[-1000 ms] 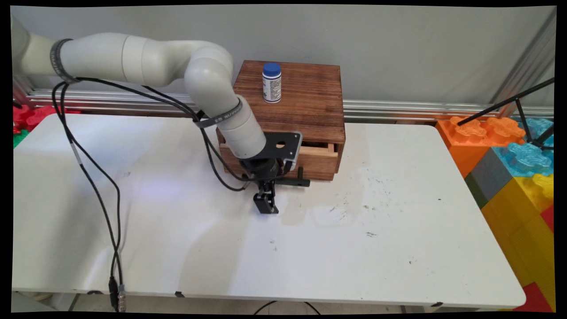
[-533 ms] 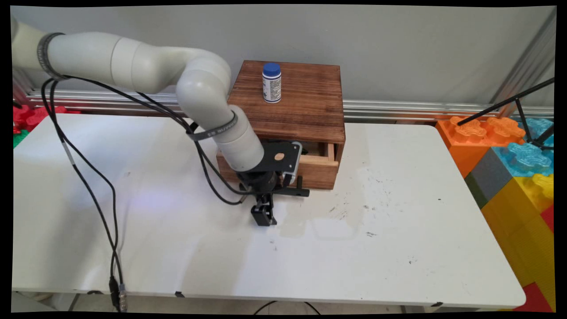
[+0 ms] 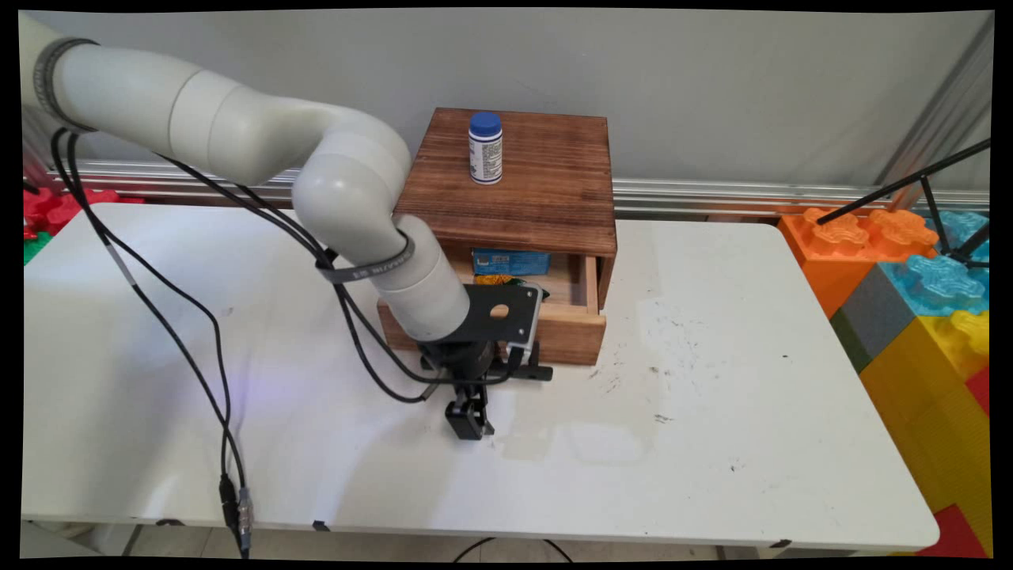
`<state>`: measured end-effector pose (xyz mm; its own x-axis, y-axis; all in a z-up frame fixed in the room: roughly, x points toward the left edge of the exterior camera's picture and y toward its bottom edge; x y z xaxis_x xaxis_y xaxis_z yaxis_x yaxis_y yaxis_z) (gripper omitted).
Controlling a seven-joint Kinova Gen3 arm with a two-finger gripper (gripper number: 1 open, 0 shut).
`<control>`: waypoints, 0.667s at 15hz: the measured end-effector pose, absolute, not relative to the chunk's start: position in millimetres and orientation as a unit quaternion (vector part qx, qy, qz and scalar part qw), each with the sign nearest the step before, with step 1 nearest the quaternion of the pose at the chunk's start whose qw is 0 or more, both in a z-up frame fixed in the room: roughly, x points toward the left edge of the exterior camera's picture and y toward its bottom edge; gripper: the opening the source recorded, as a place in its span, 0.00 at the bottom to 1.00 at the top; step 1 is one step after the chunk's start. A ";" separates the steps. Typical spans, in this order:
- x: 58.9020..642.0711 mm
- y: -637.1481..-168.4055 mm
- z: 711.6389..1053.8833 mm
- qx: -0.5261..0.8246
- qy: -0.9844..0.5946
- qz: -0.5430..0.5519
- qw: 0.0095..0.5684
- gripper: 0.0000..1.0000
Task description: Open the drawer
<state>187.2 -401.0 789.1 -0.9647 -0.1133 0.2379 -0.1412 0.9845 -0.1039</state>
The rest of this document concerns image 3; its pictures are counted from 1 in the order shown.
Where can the white bottle with blue cap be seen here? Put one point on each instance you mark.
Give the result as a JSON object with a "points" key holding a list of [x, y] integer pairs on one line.
{"points": [[485, 154]]}

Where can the horizontal aluminium frame rail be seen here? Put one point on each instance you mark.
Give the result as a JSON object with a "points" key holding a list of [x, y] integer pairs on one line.
{"points": [[712, 194]]}

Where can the grey giant toy brick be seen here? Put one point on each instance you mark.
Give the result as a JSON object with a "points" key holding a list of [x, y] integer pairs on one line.
{"points": [[874, 317]]}

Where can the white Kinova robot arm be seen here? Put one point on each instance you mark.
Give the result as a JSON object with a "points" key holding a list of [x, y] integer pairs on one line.
{"points": [[237, 134]]}

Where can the brown wooden cabinet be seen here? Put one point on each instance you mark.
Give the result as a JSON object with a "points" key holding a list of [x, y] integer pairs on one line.
{"points": [[546, 182]]}

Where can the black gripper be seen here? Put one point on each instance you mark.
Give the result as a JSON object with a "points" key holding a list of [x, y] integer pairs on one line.
{"points": [[463, 362]]}

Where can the orange giant toy brick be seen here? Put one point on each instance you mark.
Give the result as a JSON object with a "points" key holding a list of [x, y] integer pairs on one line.
{"points": [[831, 253]]}

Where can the translucent blue giant toy brick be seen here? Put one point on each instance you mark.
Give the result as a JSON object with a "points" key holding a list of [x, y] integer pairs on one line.
{"points": [[938, 285], [961, 229]]}

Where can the wooden drawer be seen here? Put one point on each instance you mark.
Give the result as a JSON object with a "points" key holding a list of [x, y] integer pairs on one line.
{"points": [[566, 328]]}

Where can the yellow giant toy brick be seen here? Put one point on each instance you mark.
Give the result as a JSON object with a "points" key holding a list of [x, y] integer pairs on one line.
{"points": [[934, 419]]}

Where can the black tripod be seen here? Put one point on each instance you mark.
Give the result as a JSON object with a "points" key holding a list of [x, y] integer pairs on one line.
{"points": [[930, 198]]}

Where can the red giant toy brick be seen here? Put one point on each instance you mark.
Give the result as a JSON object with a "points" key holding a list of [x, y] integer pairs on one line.
{"points": [[957, 534], [63, 207]]}

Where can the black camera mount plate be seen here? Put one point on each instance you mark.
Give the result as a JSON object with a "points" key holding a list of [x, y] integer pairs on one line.
{"points": [[495, 313]]}

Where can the blue carton box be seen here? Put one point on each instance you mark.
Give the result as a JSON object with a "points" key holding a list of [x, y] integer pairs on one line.
{"points": [[510, 261]]}

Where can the yellow snack packet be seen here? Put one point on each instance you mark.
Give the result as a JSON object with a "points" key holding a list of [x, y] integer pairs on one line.
{"points": [[495, 279]]}

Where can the green giant toy brick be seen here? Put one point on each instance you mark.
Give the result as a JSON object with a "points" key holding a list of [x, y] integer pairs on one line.
{"points": [[33, 247]]}

